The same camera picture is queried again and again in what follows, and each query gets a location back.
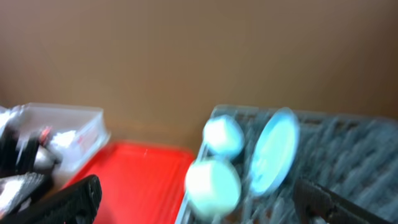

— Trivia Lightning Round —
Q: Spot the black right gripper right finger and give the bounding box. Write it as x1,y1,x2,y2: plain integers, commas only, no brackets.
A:
293,179,390,224

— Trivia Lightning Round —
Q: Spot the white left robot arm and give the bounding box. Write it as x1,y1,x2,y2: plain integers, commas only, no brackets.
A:
1,103,109,223

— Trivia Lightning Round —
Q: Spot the grey dishwasher rack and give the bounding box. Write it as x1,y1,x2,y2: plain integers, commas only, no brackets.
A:
174,104,398,224

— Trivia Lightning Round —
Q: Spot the light blue bowl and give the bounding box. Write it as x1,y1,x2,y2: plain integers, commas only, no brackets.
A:
203,115,244,160

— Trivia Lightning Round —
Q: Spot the black square bin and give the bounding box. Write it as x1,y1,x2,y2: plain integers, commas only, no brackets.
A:
1,172,54,219

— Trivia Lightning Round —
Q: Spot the clear plastic bin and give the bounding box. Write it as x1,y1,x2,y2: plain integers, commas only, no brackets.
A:
10,103,110,187

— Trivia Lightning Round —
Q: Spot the mint green bowl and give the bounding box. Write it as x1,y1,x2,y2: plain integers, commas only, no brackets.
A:
185,157,242,220

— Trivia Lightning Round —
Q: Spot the red plastic tray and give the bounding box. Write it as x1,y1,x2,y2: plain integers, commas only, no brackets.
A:
66,142,194,224

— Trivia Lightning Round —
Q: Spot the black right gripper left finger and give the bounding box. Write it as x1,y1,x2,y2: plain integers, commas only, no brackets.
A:
1,175,102,224

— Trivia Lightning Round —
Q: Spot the light blue plate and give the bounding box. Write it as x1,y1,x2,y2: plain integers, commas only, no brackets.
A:
249,108,300,197

